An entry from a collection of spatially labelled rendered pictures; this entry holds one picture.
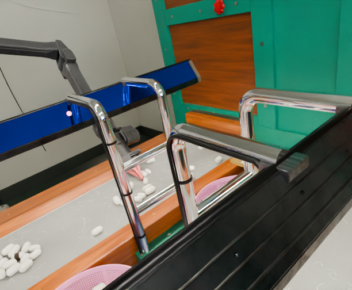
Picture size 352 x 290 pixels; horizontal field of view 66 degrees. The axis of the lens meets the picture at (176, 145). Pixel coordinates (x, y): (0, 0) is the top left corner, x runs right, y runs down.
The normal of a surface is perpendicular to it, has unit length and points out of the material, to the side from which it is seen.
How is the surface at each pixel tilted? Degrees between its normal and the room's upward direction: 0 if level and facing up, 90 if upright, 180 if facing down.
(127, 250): 90
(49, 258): 0
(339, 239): 0
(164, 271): 58
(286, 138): 90
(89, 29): 90
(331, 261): 0
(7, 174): 90
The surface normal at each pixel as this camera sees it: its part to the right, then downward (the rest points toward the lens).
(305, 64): -0.76, 0.41
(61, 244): -0.18, -0.89
